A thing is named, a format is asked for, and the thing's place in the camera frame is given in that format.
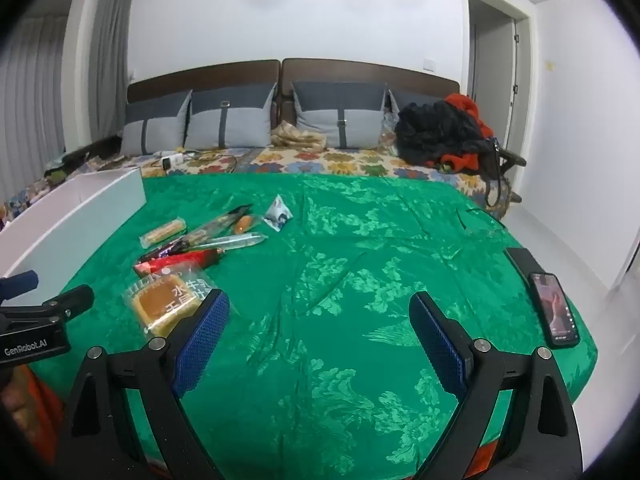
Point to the dark chocolate bar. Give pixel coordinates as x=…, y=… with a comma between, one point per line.
x=167, y=248

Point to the yellow biscuit packet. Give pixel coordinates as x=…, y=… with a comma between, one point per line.
x=162, y=232

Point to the grey two-tone pillow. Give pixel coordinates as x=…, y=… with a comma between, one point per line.
x=155, y=127
x=230, y=120
x=410, y=100
x=340, y=120

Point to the dark bed side rail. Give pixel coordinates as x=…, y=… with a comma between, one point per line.
x=90, y=152

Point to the eyeglasses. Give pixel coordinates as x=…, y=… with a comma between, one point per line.
x=480, y=220

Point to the red garment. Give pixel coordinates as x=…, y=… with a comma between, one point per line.
x=465, y=105

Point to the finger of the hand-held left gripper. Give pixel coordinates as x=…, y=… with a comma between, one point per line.
x=20, y=285
x=75, y=298

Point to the clear plastic bag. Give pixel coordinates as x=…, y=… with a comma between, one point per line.
x=390, y=132

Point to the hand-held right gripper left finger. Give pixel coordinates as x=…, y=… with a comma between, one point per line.
x=205, y=340

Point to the brown headboard panel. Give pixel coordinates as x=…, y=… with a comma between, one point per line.
x=370, y=72
x=200, y=75

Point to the white storage box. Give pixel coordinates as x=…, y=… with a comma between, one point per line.
x=75, y=210

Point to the black jacket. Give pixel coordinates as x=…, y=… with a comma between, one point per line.
x=435, y=130

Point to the white charger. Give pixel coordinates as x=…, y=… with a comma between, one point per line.
x=170, y=162

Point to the long stick snack packet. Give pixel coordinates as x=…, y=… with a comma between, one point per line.
x=215, y=225

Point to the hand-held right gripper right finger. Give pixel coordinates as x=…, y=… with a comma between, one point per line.
x=440, y=345

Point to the grey curtain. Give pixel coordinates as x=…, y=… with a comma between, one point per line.
x=112, y=45

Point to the white door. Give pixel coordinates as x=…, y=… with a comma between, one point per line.
x=495, y=75

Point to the green patterned blanket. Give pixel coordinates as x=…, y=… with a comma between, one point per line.
x=325, y=260

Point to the clear long snack packet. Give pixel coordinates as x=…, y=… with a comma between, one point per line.
x=235, y=241

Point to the white sheer curtain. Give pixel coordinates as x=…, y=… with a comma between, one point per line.
x=30, y=110

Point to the white wall switch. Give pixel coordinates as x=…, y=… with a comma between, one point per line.
x=429, y=63

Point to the orange sausage packet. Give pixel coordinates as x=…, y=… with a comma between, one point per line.
x=243, y=223

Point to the clear cake packet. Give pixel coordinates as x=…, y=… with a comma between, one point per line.
x=160, y=305

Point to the beige patterned cloth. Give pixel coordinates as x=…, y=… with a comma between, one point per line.
x=297, y=136

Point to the white triangular snack packet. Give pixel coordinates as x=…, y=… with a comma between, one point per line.
x=277, y=216

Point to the red snack packet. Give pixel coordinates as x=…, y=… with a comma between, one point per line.
x=175, y=261

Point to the floral bedsheet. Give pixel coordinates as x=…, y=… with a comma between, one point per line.
x=350, y=160

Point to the black smartphone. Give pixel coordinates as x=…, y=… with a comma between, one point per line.
x=555, y=310

